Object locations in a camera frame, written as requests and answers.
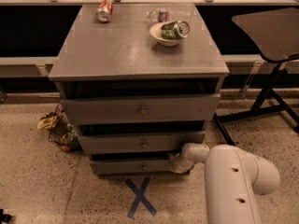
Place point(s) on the wire basket with trash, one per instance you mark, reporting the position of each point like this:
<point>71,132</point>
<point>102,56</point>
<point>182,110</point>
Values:
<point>62,133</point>

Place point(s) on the black swivel chair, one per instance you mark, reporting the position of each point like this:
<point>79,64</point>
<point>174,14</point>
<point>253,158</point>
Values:
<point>275,33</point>

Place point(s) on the grey middle drawer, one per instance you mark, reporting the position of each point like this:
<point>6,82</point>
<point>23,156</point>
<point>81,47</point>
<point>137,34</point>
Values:
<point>138,142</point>

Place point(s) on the grey bottom drawer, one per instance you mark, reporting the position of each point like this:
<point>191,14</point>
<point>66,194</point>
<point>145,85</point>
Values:
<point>131,166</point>

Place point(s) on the green soda can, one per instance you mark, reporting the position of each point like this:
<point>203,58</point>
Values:
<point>175,30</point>

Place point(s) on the grey drawer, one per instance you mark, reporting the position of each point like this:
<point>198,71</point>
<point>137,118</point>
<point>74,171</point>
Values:
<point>117,110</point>
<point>131,166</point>
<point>138,142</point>

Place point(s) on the blue tape cross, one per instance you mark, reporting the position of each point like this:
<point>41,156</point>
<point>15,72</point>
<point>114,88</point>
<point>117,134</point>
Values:
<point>140,197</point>

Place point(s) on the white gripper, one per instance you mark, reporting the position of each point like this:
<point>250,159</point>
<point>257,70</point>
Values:
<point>179,166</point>

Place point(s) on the grey top drawer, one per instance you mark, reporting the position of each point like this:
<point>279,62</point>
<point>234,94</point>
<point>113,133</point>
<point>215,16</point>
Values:
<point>117,110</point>

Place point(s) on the red crushed soda can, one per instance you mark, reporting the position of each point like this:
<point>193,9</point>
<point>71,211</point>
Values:
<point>104,11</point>

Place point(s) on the grey wooden drawer cabinet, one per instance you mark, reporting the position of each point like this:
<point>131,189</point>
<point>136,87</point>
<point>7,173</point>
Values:
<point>121,59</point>

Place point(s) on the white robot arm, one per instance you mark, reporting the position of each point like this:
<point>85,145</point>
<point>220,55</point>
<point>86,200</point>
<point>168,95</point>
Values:
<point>233,177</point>

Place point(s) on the yellow crumpled snack bag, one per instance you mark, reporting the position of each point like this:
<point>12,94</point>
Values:
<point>48,121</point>

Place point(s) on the white ceramic bowl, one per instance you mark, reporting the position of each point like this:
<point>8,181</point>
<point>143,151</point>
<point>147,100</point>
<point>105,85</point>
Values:
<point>155,32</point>

